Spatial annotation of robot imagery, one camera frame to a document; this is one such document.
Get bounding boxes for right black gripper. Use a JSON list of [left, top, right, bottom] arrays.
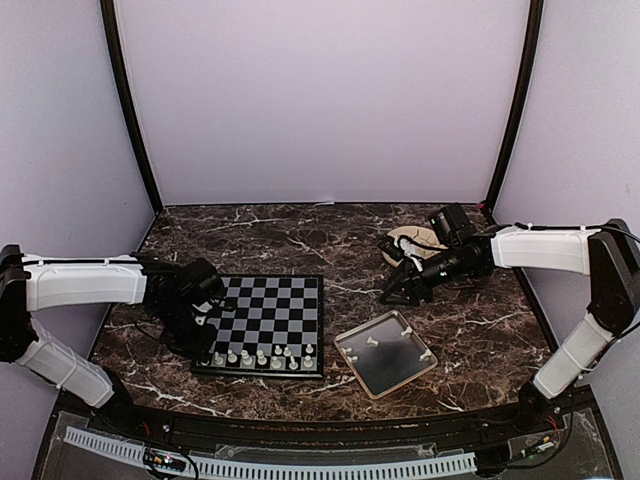
[[380, 244, 473, 307]]

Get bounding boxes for white piece lying in tray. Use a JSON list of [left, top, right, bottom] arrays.
[[419, 349, 433, 361]]

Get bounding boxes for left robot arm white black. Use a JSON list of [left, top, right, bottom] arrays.
[[1, 244, 235, 436]]

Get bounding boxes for left black frame post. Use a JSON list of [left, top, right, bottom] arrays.
[[99, 0, 164, 215]]

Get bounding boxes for grey slotted cable duct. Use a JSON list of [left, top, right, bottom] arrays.
[[63, 426, 477, 479]]

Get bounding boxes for right black frame post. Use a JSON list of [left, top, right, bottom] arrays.
[[483, 0, 544, 217]]

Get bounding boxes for white queen chess piece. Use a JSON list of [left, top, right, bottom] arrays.
[[256, 350, 267, 366]]

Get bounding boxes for black front rail base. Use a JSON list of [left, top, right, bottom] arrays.
[[33, 387, 622, 479]]

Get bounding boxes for black frame post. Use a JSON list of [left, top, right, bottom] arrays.
[[99, 0, 164, 215], [483, 0, 544, 217]]

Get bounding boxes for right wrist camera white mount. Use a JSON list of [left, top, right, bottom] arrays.
[[378, 236, 429, 267]]

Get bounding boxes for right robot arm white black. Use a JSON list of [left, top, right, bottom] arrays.
[[378, 204, 639, 434]]

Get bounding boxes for white king chess piece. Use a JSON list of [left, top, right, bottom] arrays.
[[241, 350, 253, 367]]

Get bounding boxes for black grey chessboard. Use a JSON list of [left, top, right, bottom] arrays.
[[190, 275, 324, 380]]

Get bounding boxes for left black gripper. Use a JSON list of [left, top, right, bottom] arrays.
[[153, 301, 217, 363]]

